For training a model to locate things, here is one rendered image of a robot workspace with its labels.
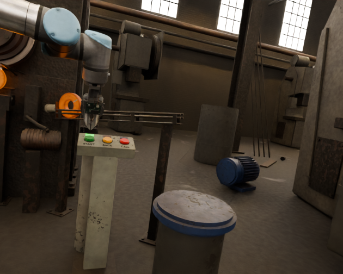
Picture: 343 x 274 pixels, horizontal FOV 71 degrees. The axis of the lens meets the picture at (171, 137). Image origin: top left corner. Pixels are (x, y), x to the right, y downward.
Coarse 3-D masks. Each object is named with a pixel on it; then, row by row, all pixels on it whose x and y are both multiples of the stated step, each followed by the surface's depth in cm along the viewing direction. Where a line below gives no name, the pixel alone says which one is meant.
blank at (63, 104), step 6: (66, 96) 150; (72, 96) 149; (78, 96) 151; (60, 102) 152; (66, 102) 152; (78, 102) 148; (60, 108) 152; (66, 108) 152; (78, 108) 149; (66, 114) 151
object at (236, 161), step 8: (224, 160) 254; (232, 160) 248; (240, 160) 257; (248, 160) 262; (216, 168) 265; (224, 168) 254; (232, 168) 246; (240, 168) 247; (248, 168) 256; (256, 168) 266; (224, 176) 254; (232, 176) 245; (240, 176) 246; (248, 176) 253; (256, 176) 267; (224, 184) 256; (232, 184) 252; (240, 184) 266; (248, 184) 271
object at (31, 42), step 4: (28, 40) 151; (32, 40) 151; (28, 44) 151; (32, 44) 152; (24, 48) 151; (28, 48) 151; (32, 48) 157; (20, 52) 150; (24, 52) 151; (28, 52) 152; (16, 56) 150; (20, 56) 151; (24, 56) 152; (0, 60) 148; (4, 60) 149; (8, 60) 149; (12, 60) 150; (16, 60) 151; (20, 60) 152; (0, 64) 148; (8, 64) 150; (12, 64) 156
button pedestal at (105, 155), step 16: (80, 144) 99; (96, 144) 102; (112, 144) 105; (128, 144) 108; (96, 160) 103; (112, 160) 105; (96, 176) 104; (112, 176) 106; (96, 192) 105; (112, 192) 108; (96, 208) 106; (96, 224) 108; (96, 240) 109; (80, 256) 118; (96, 256) 110; (112, 256) 121; (80, 272) 107; (96, 272) 109; (112, 272) 110
